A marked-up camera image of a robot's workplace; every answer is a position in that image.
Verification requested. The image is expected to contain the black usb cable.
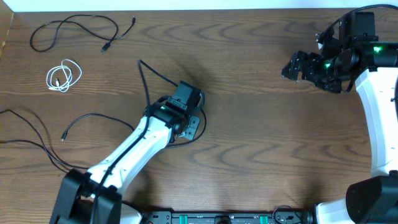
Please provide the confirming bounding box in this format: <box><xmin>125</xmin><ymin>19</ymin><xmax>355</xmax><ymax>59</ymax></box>
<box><xmin>0</xmin><ymin>105</ymin><xmax>208</xmax><ymax>174</ymax></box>
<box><xmin>29</xmin><ymin>14</ymin><xmax>136</xmax><ymax>53</ymax></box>

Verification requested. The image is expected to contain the white back board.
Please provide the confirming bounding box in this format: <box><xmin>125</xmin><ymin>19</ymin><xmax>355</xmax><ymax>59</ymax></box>
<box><xmin>4</xmin><ymin>0</ymin><xmax>397</xmax><ymax>12</ymax></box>

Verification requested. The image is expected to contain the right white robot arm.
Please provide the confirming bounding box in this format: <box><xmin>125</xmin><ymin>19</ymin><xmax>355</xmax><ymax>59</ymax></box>
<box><xmin>281</xmin><ymin>42</ymin><xmax>397</xmax><ymax>223</ymax></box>

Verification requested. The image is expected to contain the cardboard side panel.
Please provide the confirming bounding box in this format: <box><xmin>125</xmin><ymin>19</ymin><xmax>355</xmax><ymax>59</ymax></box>
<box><xmin>0</xmin><ymin>0</ymin><xmax>14</xmax><ymax>55</ymax></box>

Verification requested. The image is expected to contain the white usb cable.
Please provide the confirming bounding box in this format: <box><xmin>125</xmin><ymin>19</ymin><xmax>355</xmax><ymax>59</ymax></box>
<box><xmin>46</xmin><ymin>58</ymin><xmax>83</xmax><ymax>93</ymax></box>

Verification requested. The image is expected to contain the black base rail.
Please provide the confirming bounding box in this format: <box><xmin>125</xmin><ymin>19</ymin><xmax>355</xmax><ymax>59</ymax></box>
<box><xmin>140</xmin><ymin>208</ymin><xmax>317</xmax><ymax>224</ymax></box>

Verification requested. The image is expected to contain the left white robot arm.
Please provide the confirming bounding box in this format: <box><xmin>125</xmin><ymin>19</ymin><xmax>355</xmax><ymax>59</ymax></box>
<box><xmin>50</xmin><ymin>103</ymin><xmax>202</xmax><ymax>223</ymax></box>

